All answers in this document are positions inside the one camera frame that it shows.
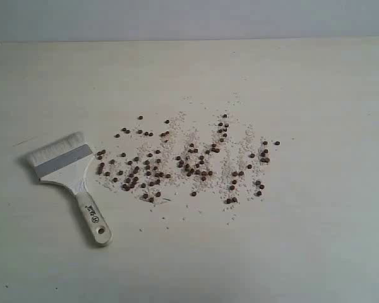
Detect white paint brush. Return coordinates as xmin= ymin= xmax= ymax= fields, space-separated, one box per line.
xmin=27 ymin=132 xmax=112 ymax=247

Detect scattered white rice grains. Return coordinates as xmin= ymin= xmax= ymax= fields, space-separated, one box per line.
xmin=90 ymin=96 xmax=294 ymax=235

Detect scattered brown round pellets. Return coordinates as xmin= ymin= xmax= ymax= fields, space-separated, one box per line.
xmin=94 ymin=113 xmax=270 ymax=206

